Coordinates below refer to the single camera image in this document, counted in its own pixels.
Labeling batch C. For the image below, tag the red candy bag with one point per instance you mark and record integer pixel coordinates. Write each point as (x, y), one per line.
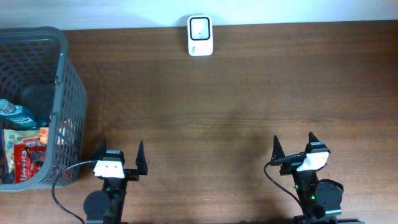
(29, 157)

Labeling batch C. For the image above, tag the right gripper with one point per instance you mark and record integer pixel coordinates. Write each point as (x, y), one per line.
(288, 166)

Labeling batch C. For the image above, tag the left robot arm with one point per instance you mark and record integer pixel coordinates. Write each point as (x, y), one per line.
(106, 205)

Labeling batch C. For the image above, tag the blue mouthwash bottle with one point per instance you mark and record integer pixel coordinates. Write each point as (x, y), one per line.
(18, 115)

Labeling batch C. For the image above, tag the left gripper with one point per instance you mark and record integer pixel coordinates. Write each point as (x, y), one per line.
(133, 175)

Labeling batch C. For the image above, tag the small orange tissue pack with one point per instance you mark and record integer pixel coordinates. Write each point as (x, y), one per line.
(44, 135)

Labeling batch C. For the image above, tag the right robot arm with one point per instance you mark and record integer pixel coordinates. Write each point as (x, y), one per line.
(319, 199)

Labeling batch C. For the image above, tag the yellow snack bag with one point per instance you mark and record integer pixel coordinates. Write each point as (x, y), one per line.
(12, 137)

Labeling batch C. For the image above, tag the grey plastic basket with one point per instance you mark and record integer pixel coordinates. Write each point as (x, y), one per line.
(36, 72)

